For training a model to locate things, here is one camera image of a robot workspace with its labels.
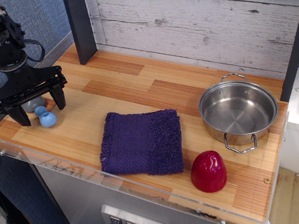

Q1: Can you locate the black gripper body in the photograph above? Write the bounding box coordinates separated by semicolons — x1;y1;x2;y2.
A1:
0;65;67;111

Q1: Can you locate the stainless steel cabinet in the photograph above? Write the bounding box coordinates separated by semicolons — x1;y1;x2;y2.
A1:
32;160;247;224

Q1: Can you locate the red plastic pepper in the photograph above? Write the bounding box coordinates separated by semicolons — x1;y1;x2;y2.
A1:
191;150;227;193

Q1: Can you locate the purple towel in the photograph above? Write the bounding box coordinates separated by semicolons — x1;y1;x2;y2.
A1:
100;109;184;175

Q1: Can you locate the dark left post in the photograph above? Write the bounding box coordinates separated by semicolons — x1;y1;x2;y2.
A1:
63;0;97;65

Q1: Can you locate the blue and grey spoon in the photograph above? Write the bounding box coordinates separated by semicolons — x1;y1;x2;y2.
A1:
22;96;57;128

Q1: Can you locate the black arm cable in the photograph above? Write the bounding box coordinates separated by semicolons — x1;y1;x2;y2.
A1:
24;37;47;64

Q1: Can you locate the stainless steel pot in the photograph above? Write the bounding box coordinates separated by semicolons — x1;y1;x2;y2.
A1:
198;73;279;154

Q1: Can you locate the clear acrylic guard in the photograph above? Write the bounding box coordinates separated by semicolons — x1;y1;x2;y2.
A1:
0;46;288;224

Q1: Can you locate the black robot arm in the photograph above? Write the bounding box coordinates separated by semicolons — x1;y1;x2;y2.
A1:
0;6;67;126

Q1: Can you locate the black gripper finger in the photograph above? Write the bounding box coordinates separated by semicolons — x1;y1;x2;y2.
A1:
4;105;31;127
49;84;66;110

